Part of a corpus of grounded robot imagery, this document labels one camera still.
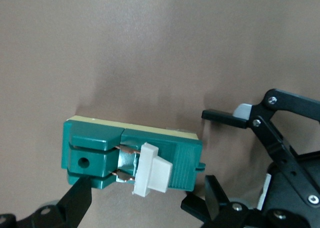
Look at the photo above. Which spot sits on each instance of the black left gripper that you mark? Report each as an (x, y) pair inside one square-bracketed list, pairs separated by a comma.
[(282, 188)]

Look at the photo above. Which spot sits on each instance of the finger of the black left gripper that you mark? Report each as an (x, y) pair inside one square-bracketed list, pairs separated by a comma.
[(193, 205), (225, 119)]

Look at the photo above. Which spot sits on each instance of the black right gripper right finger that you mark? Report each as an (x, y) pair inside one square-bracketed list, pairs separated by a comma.
[(217, 200)]

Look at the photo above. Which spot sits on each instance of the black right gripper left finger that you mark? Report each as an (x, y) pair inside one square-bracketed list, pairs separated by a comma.
[(75, 203)]

